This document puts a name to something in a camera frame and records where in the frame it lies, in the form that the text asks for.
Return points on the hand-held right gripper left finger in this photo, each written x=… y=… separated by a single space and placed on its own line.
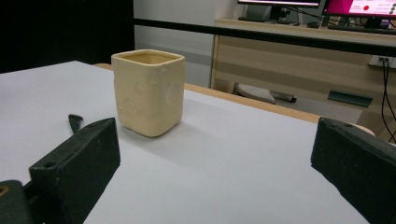
x=77 y=165

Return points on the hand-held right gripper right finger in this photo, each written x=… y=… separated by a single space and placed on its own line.
x=358 y=161

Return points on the cream square cup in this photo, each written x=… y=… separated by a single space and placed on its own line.
x=149 y=93

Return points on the small black object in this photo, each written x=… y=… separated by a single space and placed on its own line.
x=75 y=122

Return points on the dark green flat tray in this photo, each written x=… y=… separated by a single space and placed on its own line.
x=350 y=98

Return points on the white power socket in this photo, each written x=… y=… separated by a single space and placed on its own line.
x=382 y=61

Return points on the light wooden desk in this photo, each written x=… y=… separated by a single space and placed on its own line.
x=295 y=67

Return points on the grey chair base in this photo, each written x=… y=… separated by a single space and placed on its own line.
x=264 y=94

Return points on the black keyboard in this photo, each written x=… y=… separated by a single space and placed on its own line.
x=361 y=29

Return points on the black curtain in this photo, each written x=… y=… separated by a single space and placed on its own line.
x=62 y=31

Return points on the monitor with pink screen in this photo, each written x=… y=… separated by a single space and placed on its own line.
x=361 y=7

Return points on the dark monitor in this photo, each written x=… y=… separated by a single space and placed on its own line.
x=280 y=3

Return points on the black horizontal rail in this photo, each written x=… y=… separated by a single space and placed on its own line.
x=249 y=33

